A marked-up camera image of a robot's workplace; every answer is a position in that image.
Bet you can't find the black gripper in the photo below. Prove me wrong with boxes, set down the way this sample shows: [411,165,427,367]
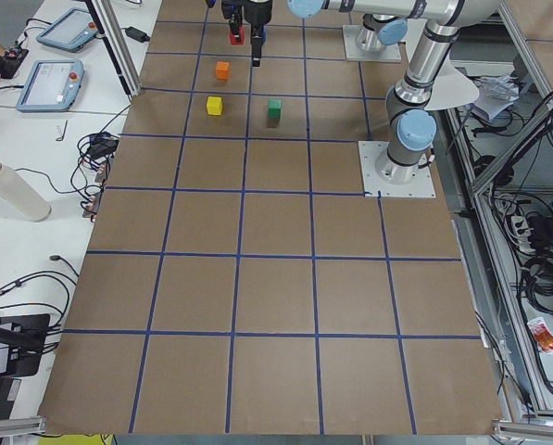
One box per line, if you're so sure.
[220,0,243,23]
[243,0,273,68]

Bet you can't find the red wooden block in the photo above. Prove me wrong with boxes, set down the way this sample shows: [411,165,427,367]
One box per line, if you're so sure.
[229,27,245,45]

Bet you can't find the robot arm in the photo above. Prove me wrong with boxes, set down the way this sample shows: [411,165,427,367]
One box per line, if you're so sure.
[288,1,499,168]
[220,1,408,63]

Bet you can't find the orange wooden block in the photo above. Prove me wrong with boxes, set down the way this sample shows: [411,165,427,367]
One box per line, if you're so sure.
[215,61,231,81]

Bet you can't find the green wooden block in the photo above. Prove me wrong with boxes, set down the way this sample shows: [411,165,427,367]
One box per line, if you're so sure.
[267,99,283,120]

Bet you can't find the yellow wooden block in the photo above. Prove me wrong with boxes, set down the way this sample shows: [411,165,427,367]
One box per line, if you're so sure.
[206,96,223,116]

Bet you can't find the white paper stack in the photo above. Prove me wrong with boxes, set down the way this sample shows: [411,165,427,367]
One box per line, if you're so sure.
[471,74,520,122]

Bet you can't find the black power adapter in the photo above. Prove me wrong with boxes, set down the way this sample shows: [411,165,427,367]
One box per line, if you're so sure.
[124,27,150,43]

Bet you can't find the upper teach pendant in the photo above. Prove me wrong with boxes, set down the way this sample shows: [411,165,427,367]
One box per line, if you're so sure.
[36,7,98,53]

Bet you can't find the teach pendant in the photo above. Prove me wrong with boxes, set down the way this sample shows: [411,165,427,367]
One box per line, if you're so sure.
[16,59,84,112]
[36,7,98,53]

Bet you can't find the lower teach pendant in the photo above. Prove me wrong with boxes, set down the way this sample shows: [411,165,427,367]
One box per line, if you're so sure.
[16,59,84,112]

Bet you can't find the allen key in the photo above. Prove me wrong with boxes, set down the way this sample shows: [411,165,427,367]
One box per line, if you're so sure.
[55,120,69,142]

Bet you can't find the white paper roll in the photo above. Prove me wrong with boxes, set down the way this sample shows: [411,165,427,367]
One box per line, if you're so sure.
[0,160,52,222]

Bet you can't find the white power strip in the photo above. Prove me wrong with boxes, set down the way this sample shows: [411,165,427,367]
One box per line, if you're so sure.
[507,214,535,255]

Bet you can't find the black monitor stand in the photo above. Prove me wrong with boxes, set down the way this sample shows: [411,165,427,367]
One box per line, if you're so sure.
[0,314,50,377]

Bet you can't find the red snack packet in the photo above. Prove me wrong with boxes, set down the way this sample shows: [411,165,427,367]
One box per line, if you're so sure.
[527,317,553,354]

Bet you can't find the aluminium frame post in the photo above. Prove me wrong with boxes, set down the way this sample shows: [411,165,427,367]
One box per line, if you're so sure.
[84,0,142,98]

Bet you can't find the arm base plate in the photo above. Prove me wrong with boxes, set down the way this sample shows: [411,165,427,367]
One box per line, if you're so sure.
[358,141,436,199]
[342,25,402,63]

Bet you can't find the black cable bundle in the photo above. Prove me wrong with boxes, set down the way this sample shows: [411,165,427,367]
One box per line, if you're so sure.
[48,108,133,223]

